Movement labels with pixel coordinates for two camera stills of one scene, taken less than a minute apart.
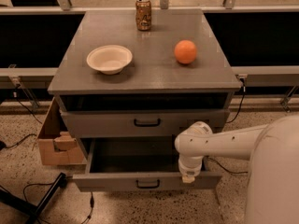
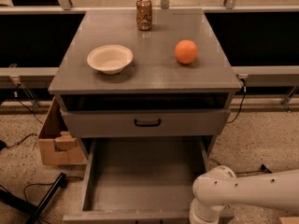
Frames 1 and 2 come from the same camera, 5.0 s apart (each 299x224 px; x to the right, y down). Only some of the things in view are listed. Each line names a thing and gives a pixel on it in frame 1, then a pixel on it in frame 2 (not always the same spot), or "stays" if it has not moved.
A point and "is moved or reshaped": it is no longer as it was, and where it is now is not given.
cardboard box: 57,144 stays
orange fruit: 185,50 stays
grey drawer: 139,164 is moved or reshaped
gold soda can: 143,14 stays
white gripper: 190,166 -> 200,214
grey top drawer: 137,123 stays
